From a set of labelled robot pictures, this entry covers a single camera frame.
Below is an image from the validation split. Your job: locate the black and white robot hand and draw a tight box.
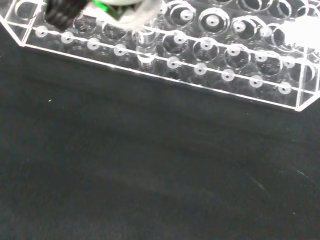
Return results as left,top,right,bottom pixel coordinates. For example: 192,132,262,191
44,0,148,26

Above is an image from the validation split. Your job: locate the clear plastic test tube rack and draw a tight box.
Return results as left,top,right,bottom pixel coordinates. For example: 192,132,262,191
0,0,320,113

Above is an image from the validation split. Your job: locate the black bench cloth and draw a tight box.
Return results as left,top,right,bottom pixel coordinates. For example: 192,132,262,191
0,14,320,240

